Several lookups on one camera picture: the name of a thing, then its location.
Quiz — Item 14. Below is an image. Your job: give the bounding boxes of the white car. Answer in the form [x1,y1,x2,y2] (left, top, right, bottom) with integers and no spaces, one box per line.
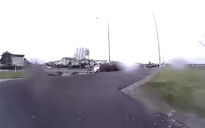
[86,65,101,74]

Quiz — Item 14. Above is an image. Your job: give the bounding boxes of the dark round bush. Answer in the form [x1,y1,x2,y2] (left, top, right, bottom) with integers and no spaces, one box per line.
[99,62,125,73]

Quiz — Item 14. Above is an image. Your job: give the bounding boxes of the tall thin pole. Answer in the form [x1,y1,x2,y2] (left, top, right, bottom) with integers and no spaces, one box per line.
[106,21,112,65]
[152,10,162,69]

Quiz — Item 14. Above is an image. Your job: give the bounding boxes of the pale concrete kerb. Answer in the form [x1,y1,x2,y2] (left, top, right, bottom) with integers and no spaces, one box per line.
[119,68,205,128]

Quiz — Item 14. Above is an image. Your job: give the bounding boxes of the dark grey asphalt path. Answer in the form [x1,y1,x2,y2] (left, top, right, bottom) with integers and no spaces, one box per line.
[0,65,188,128]

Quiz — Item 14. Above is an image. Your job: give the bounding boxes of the green grass field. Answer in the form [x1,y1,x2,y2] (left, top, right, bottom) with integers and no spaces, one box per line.
[139,66,205,121]

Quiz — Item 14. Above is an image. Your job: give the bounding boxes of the dark-roofed house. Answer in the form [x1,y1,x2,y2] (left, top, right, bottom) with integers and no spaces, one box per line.
[0,50,26,70]

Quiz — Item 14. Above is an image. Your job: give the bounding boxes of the small grass strip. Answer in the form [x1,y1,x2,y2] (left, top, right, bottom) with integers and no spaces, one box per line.
[0,70,27,80]

